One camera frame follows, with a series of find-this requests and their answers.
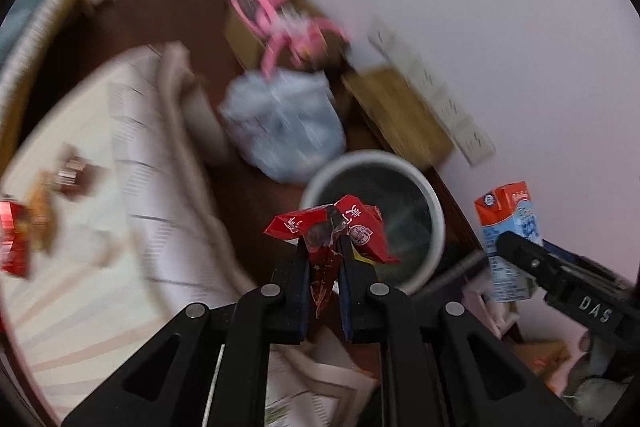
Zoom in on blue white milk carton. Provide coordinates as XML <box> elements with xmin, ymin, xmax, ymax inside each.
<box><xmin>474</xmin><ymin>181</ymin><xmax>542</xmax><ymax>303</ymax></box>

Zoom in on red wrapper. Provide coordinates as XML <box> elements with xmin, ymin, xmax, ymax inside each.
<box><xmin>264</xmin><ymin>194</ymin><xmax>400</xmax><ymax>315</ymax></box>

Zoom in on orange yellow snack bag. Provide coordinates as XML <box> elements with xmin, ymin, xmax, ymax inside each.
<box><xmin>26</xmin><ymin>170</ymin><xmax>55</xmax><ymax>254</ymax></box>

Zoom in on brown snack wrapper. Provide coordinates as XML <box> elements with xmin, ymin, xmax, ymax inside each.
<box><xmin>51</xmin><ymin>144</ymin><xmax>103</xmax><ymax>200</ymax></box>

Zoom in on crushed red soda can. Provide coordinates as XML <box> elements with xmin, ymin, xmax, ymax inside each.
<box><xmin>1</xmin><ymin>200</ymin><xmax>29</xmax><ymax>279</ymax></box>

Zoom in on white round trash bin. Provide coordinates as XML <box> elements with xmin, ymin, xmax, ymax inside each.
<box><xmin>297</xmin><ymin>148</ymin><xmax>446</xmax><ymax>298</ymax></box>

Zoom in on patterned table cloth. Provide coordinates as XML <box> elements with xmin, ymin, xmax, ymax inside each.
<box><xmin>0</xmin><ymin>41</ymin><xmax>379</xmax><ymax>427</ymax></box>

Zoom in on small wooden stool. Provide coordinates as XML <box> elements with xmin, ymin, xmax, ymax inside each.
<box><xmin>342</xmin><ymin>67</ymin><xmax>454</xmax><ymax>170</ymax></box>

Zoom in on translucent tied plastic bag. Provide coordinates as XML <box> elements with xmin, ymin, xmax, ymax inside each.
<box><xmin>218</xmin><ymin>68</ymin><xmax>346</xmax><ymax>184</ymax></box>

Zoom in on bed with patterned mattress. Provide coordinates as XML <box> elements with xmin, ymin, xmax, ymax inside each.
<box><xmin>1</xmin><ymin>0</ymin><xmax>92</xmax><ymax>168</ymax></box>

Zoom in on brown cardboard box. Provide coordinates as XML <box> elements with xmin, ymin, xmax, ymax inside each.
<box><xmin>221</xmin><ymin>0</ymin><xmax>352</xmax><ymax>73</ymax></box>

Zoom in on pink panther plush toy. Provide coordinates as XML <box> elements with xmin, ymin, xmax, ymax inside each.
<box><xmin>230</xmin><ymin>0</ymin><xmax>350</xmax><ymax>78</ymax></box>

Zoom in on boxes by wall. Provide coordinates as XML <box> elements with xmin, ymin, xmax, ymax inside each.
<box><xmin>462</xmin><ymin>249</ymin><xmax>570</xmax><ymax>395</ymax></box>

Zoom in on white wall socket row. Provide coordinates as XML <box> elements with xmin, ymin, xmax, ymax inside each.
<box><xmin>367</xmin><ymin>15</ymin><xmax>496</xmax><ymax>167</ymax></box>

